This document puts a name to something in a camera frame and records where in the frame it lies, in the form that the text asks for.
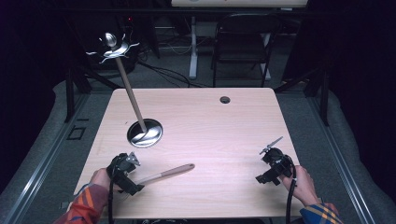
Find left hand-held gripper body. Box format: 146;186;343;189
106;151;141;189

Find left hand-held gripper cable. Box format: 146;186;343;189
107;174;116;224

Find white desk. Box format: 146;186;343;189
170;0;309;81

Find black metal stand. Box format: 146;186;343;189
63;66;123;123
274;64;331;127

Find person's right hand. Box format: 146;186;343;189
281;164;319;207

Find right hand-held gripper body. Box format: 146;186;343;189
259;135;294;178

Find metal floor rail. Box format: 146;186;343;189
0;92;92;224
305;95;378;224

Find right hand-held gripper cable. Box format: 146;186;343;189
285;161;297;224

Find black folding chair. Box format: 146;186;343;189
212;12;283;89

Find hand-held gripper cable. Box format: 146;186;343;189
285;161;297;224
107;174;116;224

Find utensil stand with metal hooks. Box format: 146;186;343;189
85;32;164;149

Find black floor cables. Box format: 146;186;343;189
136;36;213;89

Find person's left hand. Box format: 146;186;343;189
90;167;121;191

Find wooden-handled kitchen utensil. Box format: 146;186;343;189
135;162;196;188

